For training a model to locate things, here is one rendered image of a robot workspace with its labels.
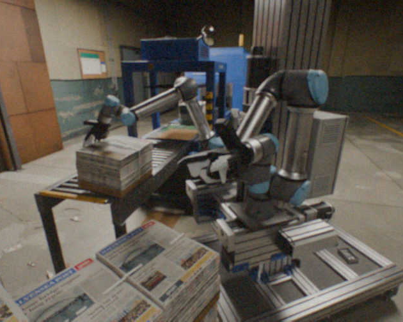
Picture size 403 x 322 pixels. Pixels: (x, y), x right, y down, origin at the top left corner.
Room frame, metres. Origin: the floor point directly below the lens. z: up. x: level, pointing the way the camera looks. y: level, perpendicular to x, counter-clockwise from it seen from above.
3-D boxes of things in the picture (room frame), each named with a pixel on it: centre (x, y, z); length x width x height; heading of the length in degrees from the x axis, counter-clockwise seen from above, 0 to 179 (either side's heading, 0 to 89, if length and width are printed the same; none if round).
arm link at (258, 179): (0.78, -0.18, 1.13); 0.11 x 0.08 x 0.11; 46
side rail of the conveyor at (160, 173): (1.78, 0.28, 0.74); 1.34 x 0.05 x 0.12; 165
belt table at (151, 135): (2.83, 0.25, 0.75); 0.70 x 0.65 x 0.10; 165
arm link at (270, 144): (0.77, -0.19, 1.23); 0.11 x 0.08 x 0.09; 136
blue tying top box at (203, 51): (2.83, 0.26, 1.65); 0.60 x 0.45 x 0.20; 75
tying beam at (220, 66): (2.82, 0.26, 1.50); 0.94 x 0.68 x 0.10; 75
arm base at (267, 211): (1.05, -0.28, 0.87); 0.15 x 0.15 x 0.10
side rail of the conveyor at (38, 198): (1.91, 0.77, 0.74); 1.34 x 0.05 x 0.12; 165
